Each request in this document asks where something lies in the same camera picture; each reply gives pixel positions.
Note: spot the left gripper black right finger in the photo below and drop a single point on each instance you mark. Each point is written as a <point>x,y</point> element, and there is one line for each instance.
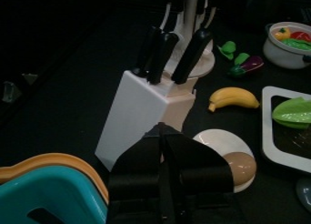
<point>197,173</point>

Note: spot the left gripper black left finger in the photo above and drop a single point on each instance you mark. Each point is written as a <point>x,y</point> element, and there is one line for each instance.
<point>133,179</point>

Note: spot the white toy stove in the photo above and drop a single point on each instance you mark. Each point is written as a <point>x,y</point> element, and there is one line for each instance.
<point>267,127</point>

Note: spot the brown toy egg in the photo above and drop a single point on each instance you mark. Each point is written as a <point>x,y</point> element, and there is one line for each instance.
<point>243,167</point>

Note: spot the teal plastic basket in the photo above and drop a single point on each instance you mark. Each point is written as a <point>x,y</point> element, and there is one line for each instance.
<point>60,188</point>

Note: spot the pale pink cloth piece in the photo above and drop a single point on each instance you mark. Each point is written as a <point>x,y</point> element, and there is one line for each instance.
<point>133,118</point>

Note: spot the orange plastic basket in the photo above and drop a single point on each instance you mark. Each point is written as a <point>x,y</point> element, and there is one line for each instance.
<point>52,159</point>

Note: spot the yellow toy banana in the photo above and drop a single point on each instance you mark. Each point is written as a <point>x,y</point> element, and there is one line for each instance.
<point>232,97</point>

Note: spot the white utensil stand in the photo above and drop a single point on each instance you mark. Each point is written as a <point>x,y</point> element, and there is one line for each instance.
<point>201,66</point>

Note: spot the purple toy eggplant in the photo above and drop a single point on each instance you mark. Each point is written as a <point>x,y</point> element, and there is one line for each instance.
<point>251,63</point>

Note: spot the small green toy pepper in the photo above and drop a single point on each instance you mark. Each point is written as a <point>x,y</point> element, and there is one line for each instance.
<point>228,47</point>

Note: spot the white toy pot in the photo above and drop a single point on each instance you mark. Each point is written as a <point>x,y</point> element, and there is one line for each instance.
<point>279,54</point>

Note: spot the green toy leaf vegetable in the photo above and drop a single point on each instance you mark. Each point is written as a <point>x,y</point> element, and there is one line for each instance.
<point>298,44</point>

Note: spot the yellow toy pepper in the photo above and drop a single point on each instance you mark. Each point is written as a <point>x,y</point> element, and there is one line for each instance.
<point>281,35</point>

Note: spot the red toy tomato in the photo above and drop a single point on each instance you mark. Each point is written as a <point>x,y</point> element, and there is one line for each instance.
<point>300,35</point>

